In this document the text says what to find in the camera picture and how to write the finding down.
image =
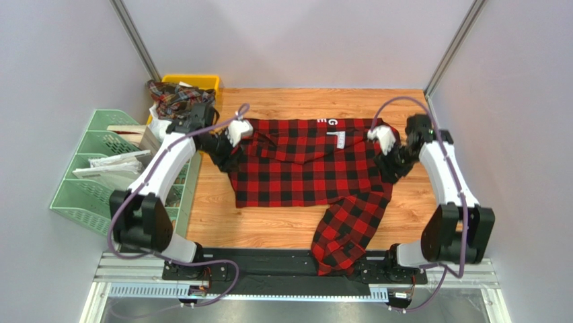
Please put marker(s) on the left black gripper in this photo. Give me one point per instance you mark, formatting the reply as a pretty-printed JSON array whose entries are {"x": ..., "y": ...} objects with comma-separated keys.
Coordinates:
[{"x": 227, "y": 162}]

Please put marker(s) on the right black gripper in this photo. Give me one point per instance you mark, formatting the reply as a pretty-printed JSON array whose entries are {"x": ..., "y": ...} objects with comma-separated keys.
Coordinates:
[{"x": 389, "y": 162}]

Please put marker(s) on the red black plaid shirt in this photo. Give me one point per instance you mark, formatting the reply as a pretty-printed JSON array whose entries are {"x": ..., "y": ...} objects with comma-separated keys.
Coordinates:
[{"x": 304, "y": 163}]

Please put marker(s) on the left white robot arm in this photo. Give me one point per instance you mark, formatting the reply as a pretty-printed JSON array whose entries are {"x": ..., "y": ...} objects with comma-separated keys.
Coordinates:
[{"x": 138, "y": 216}]

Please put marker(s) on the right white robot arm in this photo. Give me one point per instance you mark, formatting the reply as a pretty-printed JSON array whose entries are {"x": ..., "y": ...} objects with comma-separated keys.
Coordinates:
[{"x": 459, "y": 230}]

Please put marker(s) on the yellow plastic bin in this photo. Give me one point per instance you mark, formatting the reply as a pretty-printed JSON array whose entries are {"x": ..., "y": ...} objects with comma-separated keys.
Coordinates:
[{"x": 201, "y": 81}]

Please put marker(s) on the white cloth in bin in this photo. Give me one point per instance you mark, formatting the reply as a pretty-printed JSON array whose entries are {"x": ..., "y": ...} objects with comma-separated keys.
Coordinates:
[{"x": 157, "y": 125}]

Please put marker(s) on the multicolour plaid shirt in bin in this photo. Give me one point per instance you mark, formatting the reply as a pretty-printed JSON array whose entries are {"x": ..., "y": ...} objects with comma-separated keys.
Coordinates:
[{"x": 174, "y": 101}]

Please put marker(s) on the brown book in rack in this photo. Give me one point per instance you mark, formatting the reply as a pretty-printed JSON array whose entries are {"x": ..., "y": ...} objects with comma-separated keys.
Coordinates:
[{"x": 138, "y": 135}]

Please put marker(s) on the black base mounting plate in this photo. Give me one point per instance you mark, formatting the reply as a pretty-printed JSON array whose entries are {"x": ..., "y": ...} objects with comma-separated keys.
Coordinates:
[{"x": 291, "y": 273}]

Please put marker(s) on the papers in file rack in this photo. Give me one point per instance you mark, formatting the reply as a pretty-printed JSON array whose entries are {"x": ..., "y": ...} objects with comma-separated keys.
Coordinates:
[{"x": 115, "y": 172}]

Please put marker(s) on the green plastic file rack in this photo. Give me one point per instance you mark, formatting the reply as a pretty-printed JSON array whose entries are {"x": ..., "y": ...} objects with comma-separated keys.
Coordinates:
[{"x": 86, "y": 202}]

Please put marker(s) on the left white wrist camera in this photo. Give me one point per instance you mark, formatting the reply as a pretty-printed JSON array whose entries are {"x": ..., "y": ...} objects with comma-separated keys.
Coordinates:
[{"x": 237, "y": 130}]

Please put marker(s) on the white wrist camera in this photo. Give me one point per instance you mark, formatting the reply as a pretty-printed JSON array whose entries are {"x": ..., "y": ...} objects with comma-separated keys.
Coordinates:
[
  {"x": 385, "y": 137},
  {"x": 237, "y": 130}
]

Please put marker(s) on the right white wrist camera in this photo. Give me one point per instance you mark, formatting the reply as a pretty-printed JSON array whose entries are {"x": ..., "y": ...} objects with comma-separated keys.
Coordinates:
[{"x": 385, "y": 137}]

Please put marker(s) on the aluminium rail frame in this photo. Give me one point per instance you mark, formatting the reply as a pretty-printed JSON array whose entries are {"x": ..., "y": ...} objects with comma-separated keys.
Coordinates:
[{"x": 478, "y": 288}]

